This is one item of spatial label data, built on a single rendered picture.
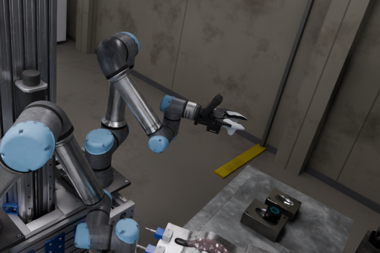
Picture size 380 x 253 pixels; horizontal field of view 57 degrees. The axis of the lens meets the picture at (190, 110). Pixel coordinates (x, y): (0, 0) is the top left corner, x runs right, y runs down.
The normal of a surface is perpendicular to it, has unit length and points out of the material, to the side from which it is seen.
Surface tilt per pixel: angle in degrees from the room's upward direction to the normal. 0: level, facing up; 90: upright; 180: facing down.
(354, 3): 90
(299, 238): 0
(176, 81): 90
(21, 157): 84
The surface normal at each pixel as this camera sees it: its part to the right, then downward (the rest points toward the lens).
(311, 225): 0.18, -0.87
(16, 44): 0.75, 0.43
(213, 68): -0.64, 0.25
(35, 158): 0.16, 0.37
